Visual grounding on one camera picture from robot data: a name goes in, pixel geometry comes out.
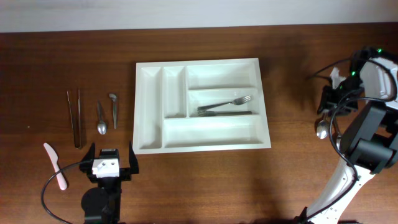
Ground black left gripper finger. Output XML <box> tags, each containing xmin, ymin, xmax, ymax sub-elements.
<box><xmin>129</xmin><ymin>141</ymin><xmax>139</xmax><ymax>174</ymax></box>
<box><xmin>79</xmin><ymin>142</ymin><xmax>95</xmax><ymax>172</ymax></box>

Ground large metal spoon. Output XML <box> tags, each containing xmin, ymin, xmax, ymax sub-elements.
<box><xmin>333</xmin><ymin>118</ymin><xmax>341</xmax><ymax>140</ymax></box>
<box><xmin>316</xmin><ymin>113</ymin><xmax>330</xmax><ymax>139</ymax></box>

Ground metal fork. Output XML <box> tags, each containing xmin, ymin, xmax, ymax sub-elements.
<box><xmin>196</xmin><ymin>110</ymin><xmax>252</xmax><ymax>117</ymax></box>
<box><xmin>197</xmin><ymin>95</ymin><xmax>253</xmax><ymax>110</ymax></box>

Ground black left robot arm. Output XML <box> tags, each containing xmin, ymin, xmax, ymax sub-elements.
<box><xmin>79</xmin><ymin>143</ymin><xmax>139</xmax><ymax>223</ymax></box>

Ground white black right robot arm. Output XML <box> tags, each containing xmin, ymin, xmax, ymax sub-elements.
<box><xmin>293</xmin><ymin>47</ymin><xmax>397</xmax><ymax>223</ymax></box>

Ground white plastic knife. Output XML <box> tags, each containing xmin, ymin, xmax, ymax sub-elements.
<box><xmin>44</xmin><ymin>142</ymin><xmax>68</xmax><ymax>190</ymax></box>

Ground small metal teaspoon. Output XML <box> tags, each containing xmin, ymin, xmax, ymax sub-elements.
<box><xmin>97</xmin><ymin>100</ymin><xmax>107</xmax><ymax>135</ymax></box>

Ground long metal tongs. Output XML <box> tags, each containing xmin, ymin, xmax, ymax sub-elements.
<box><xmin>67</xmin><ymin>90</ymin><xmax>83</xmax><ymax>149</ymax></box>

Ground white plastic cutlery tray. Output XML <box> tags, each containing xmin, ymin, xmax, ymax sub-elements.
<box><xmin>132</xmin><ymin>58</ymin><xmax>271</xmax><ymax>154</ymax></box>

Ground black left camera cable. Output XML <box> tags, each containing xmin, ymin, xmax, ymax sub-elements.
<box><xmin>40</xmin><ymin>160</ymin><xmax>93</xmax><ymax>224</ymax></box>

